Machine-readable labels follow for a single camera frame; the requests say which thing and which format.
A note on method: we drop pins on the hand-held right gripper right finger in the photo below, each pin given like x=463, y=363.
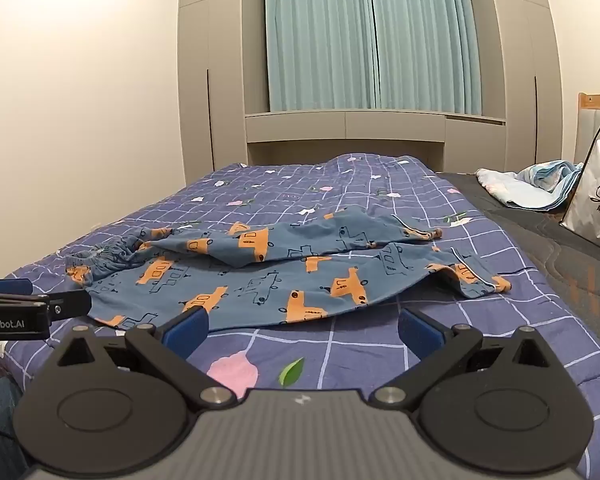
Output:
x=421, y=332

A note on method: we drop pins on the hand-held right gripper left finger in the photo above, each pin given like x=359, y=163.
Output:
x=186, y=331

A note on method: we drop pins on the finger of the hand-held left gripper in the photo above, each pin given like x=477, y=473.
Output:
x=7, y=286
x=70, y=304

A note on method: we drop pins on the blue pants with orange cars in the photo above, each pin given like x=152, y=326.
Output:
x=260, y=280

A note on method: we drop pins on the person's jeans leg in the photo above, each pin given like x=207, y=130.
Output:
x=0, y=425

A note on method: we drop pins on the purple checked blanket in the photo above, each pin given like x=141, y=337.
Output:
x=370, y=190

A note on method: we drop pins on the light blue folded cloth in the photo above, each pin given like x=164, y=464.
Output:
x=525, y=182

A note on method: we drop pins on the beige window bench cabinet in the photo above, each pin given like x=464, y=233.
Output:
x=355, y=132

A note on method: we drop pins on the white plastic bag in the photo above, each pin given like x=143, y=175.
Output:
x=597, y=195

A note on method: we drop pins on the beige wardrobe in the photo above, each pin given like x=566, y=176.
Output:
x=520, y=85
x=220, y=85

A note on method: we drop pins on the wooden headboard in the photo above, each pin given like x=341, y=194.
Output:
x=597, y=102

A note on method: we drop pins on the teal curtain panel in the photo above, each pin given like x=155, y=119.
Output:
x=425, y=35
x=317, y=35

